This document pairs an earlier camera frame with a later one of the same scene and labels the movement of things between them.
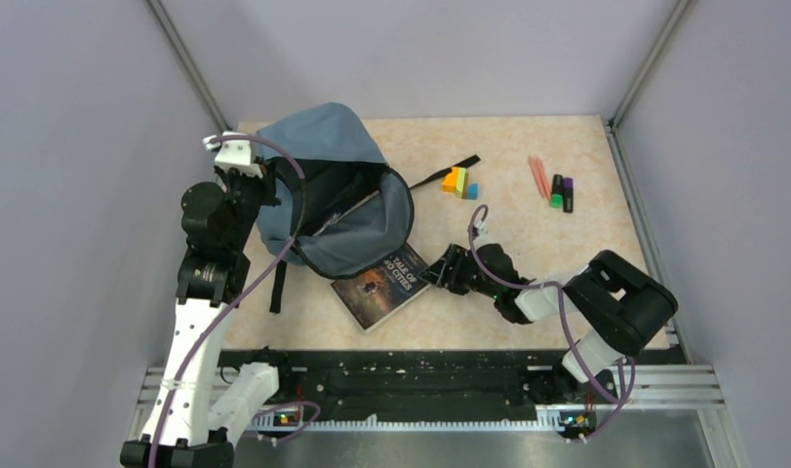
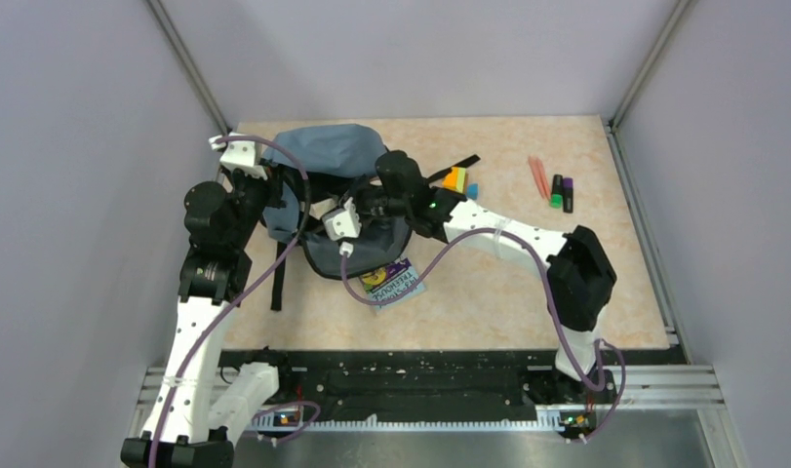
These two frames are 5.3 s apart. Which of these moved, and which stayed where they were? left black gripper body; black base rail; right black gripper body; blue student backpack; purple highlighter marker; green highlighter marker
Moved: right black gripper body; blue student backpack
Stayed: left black gripper body; black base rail; purple highlighter marker; green highlighter marker
